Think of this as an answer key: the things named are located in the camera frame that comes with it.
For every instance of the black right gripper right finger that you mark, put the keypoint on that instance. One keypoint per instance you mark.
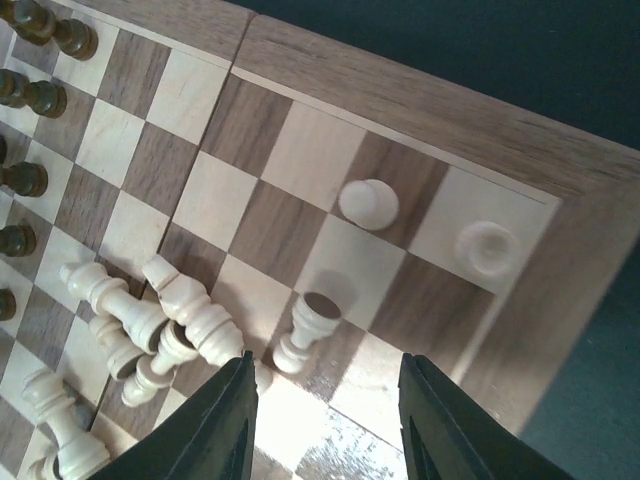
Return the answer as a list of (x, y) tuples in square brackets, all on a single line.
[(446, 435)]

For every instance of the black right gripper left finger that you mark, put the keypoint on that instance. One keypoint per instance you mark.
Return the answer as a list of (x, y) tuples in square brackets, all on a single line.
[(210, 436)]

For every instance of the wooden chess board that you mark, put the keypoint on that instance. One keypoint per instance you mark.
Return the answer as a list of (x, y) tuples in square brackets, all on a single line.
[(221, 139)]

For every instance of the white bishop lying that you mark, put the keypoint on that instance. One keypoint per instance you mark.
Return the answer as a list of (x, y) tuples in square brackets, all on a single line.
[(208, 325)]

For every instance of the white queen lying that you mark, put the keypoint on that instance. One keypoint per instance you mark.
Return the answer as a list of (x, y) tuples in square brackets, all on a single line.
[(142, 320)]

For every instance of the dark pawn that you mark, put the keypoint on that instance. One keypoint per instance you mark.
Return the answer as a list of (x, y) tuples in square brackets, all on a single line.
[(45, 98), (17, 240), (25, 179), (75, 39)]

